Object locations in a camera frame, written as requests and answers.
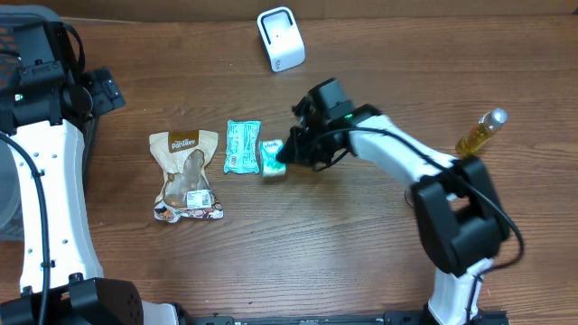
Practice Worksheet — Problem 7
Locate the small kleenex tissue pack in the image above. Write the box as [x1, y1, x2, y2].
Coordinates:
[259, 139, 286, 177]

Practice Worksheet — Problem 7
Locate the teal tissue pack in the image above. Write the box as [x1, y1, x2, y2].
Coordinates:
[224, 120, 261, 174]

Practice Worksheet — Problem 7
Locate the snack packet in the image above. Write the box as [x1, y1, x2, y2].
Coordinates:
[149, 130, 224, 223]

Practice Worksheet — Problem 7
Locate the yellow bottle silver cap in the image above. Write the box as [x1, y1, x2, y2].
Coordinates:
[455, 108, 508, 158]

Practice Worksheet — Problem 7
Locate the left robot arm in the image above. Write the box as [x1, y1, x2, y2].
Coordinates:
[1, 22, 189, 324]

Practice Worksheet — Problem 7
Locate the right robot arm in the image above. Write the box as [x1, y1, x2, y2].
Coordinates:
[276, 79, 510, 324]

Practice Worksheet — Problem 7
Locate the white barcode scanner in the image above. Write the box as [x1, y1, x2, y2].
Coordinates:
[256, 6, 305, 72]

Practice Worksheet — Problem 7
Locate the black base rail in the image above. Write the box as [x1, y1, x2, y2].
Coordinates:
[180, 309, 511, 325]

